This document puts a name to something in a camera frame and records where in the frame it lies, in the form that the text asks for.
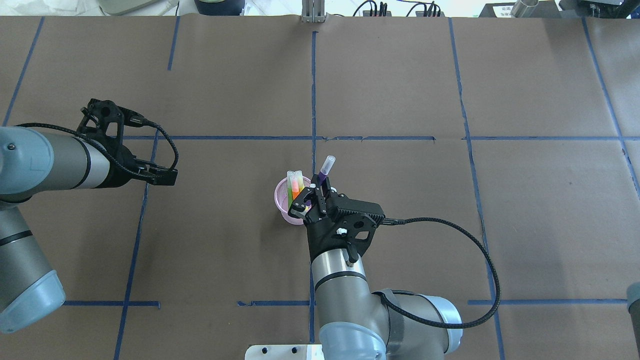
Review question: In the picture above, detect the purple highlighter pen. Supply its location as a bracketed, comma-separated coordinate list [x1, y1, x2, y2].
[316, 155, 336, 187]

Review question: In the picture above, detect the orange black connector strip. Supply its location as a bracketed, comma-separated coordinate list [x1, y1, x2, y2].
[352, 0, 445, 18]

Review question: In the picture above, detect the yellow highlighter pen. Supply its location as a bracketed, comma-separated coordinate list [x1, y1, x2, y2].
[294, 170, 306, 198]

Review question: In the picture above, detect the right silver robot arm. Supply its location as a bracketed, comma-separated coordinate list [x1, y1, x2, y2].
[288, 174, 464, 360]

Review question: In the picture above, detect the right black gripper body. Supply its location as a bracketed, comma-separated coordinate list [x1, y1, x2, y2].
[288, 187, 386, 264]

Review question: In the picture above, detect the green highlighter pen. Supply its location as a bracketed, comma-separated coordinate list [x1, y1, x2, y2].
[285, 170, 295, 207]

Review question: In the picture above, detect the small metal cup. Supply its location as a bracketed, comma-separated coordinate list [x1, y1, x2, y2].
[510, 0, 540, 18]

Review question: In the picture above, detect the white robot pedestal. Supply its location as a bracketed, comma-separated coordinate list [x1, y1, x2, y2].
[244, 344, 325, 360]

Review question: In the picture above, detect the orange highlighter pen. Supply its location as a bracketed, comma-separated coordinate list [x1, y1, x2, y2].
[289, 172, 300, 203]

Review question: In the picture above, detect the pink mesh pen holder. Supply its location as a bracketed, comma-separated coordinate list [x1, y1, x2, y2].
[274, 175, 311, 226]

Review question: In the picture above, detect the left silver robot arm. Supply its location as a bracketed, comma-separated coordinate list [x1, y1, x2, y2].
[0, 98, 179, 334]

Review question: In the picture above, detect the aluminium frame post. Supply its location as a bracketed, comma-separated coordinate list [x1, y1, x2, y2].
[301, 0, 327, 24]

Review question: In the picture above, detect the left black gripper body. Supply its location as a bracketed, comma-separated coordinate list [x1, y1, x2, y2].
[75, 99, 180, 188]

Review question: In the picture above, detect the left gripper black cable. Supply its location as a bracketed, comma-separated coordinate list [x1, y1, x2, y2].
[15, 107, 180, 176]

